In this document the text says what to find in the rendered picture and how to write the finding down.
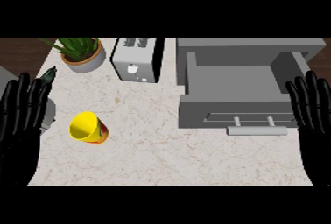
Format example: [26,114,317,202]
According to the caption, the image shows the dark green bottle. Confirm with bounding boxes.
[39,66,58,86]

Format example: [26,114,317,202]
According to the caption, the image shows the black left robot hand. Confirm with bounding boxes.
[0,72,54,187]

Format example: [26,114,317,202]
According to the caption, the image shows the silver toaster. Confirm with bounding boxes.
[110,38,167,84]

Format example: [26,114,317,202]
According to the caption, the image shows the grey drawer cabinet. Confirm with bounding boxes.
[175,38,328,95]

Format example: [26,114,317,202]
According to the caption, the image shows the grey open drawer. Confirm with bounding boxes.
[178,52,314,137]

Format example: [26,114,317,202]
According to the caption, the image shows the yellow cup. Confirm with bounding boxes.
[68,110,110,145]

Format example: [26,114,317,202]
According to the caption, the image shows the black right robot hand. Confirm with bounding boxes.
[284,70,331,187]

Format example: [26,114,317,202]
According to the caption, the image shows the potted green plant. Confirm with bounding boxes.
[37,38,108,74]

